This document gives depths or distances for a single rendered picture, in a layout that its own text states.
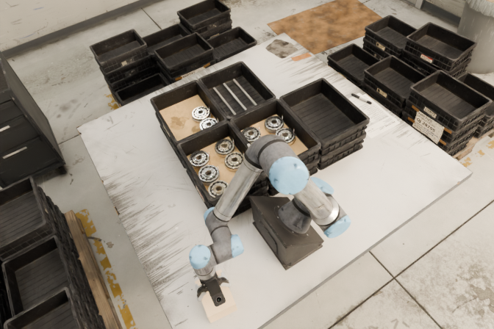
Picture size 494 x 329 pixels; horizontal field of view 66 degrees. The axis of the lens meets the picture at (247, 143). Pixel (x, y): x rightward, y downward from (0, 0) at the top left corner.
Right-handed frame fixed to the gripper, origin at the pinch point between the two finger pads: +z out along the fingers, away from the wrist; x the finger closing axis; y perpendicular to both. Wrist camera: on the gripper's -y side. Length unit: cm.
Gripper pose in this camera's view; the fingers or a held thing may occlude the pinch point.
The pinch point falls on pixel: (215, 294)
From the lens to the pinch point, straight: 169.5
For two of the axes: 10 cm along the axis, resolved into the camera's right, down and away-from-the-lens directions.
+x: -9.1, 3.6, -2.1
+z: 0.8, 6.5, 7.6
